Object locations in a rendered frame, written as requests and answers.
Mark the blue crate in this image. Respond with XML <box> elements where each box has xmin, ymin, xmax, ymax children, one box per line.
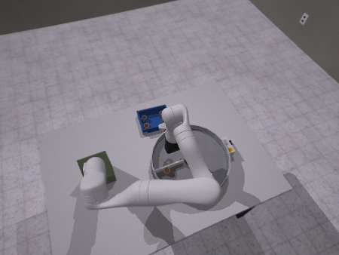
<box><xmin>137</xmin><ymin>105</ymin><xmax>166</xmax><ymax>135</ymax></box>

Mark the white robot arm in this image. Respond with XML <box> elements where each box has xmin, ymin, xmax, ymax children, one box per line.
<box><xmin>80</xmin><ymin>104</ymin><xmax>222</xmax><ymax>210</ymax></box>

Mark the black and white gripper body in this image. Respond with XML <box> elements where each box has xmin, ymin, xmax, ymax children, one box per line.
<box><xmin>158</xmin><ymin>123</ymin><xmax>180</xmax><ymax>154</ymax></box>

